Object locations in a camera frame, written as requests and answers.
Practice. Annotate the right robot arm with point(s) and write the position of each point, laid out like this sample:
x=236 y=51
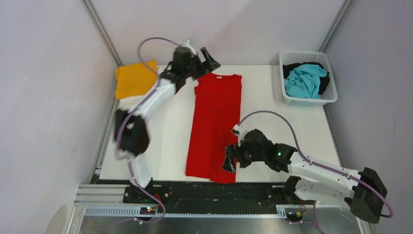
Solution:
x=362 y=192

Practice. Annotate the folded white t-shirt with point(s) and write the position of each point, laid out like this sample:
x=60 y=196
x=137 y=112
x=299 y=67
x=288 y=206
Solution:
x=129 y=101

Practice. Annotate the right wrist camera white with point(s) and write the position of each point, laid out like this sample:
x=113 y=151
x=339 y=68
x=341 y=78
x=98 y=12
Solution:
x=239 y=131

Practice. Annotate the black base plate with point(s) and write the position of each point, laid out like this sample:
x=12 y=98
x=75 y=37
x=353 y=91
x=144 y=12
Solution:
x=201 y=198

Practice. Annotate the controller board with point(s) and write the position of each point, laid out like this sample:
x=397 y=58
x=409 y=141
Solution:
x=294 y=217
x=146 y=210

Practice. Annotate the aluminium frame rail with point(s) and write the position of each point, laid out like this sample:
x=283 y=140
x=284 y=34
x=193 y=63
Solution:
x=107 y=199

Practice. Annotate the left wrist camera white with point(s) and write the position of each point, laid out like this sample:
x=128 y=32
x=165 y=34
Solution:
x=187 y=44

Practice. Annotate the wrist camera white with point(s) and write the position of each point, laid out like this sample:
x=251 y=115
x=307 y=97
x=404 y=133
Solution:
x=239 y=131
x=187 y=44

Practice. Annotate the white plastic basket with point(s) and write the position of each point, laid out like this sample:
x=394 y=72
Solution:
x=306 y=78

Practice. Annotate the folded orange t-shirt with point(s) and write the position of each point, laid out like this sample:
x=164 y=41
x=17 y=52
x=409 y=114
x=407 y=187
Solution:
x=132 y=80

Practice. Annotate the black t-shirt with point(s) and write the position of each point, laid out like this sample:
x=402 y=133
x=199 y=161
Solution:
x=324 y=82

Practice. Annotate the light blue t-shirt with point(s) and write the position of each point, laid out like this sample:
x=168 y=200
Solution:
x=305 y=80

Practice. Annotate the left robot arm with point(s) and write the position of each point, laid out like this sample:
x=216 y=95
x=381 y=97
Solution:
x=131 y=133

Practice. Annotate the right controller board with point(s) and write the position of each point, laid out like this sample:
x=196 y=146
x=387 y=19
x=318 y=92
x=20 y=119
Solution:
x=294 y=217

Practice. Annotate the left controller board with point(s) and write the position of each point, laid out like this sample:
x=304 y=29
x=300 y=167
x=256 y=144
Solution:
x=146 y=210

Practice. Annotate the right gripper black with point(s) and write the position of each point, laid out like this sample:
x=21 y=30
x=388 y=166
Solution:
x=232 y=151

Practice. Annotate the red t-shirt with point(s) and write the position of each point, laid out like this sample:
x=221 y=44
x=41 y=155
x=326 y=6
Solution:
x=217 y=109

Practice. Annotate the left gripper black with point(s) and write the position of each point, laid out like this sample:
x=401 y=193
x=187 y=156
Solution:
x=211 y=64

